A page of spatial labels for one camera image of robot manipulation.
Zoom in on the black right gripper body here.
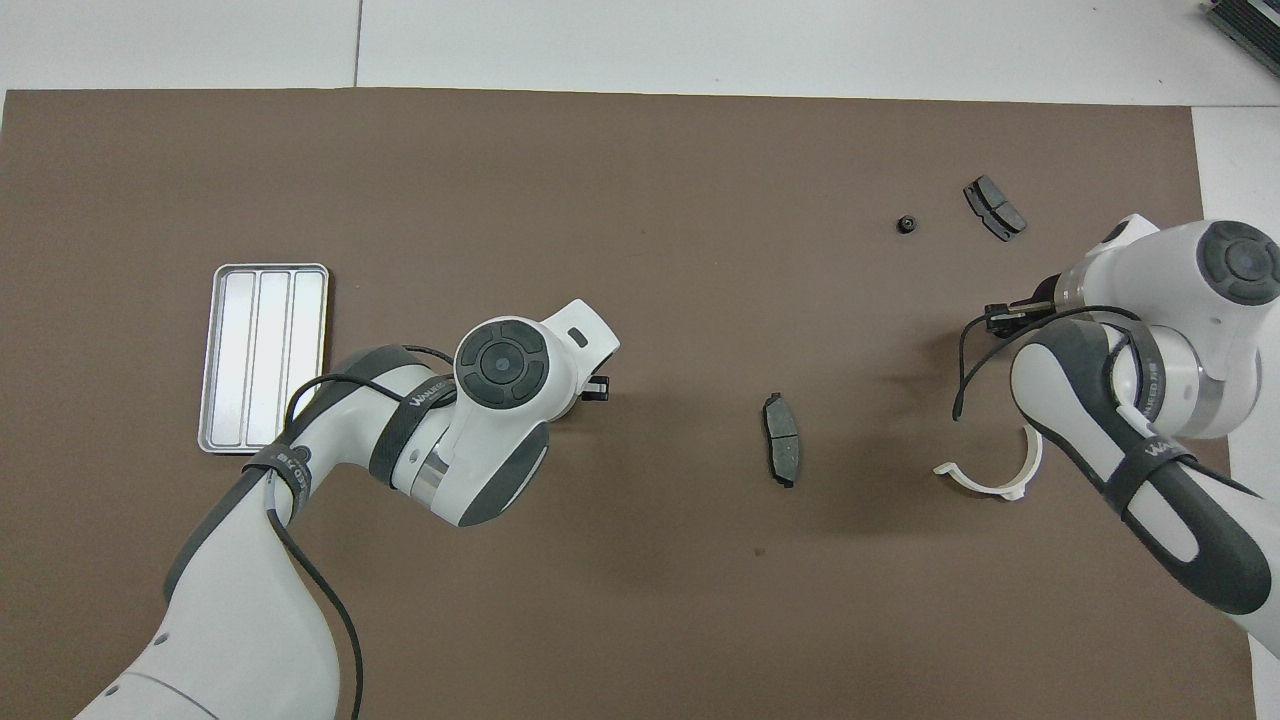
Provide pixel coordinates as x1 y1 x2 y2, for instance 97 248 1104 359
985 298 1046 337

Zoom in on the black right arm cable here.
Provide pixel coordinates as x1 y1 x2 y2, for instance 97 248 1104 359
953 305 1151 426

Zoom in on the brown table mat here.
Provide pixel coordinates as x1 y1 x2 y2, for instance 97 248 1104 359
0 88 1256 720

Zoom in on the white semicircular plastic bracket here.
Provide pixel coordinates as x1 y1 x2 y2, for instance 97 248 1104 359
933 425 1044 501

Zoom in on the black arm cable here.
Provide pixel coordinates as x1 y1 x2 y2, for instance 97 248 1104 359
262 345 461 720
953 305 1151 426

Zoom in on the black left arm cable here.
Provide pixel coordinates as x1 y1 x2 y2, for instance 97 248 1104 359
262 345 461 720

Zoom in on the wide dark grey brake pad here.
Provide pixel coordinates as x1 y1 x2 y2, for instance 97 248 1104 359
963 175 1028 243

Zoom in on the narrow dark grey brake pad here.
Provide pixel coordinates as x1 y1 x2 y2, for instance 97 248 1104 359
762 392 803 489

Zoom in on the dark grey ribbed equipment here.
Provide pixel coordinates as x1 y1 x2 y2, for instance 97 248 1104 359
1203 0 1280 79

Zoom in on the silver metal tray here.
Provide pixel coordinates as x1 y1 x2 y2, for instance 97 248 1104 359
198 263 331 456

